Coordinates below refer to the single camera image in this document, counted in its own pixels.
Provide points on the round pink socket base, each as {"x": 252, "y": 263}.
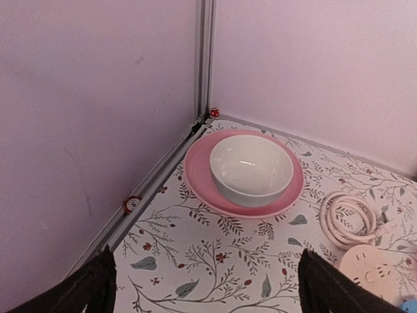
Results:
{"x": 388, "y": 275}

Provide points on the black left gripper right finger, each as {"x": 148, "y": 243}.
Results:
{"x": 322, "y": 288}

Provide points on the red round token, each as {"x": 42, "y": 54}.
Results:
{"x": 131, "y": 203}

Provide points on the white ceramic bowl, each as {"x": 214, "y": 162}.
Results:
{"x": 250, "y": 171}

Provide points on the aluminium corner post left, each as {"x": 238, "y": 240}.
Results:
{"x": 204, "y": 36}

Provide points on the light blue cube plug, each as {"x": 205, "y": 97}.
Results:
{"x": 409, "y": 306}

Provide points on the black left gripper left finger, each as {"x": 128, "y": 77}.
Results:
{"x": 92, "y": 288}

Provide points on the small red die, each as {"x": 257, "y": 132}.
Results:
{"x": 214, "y": 112}

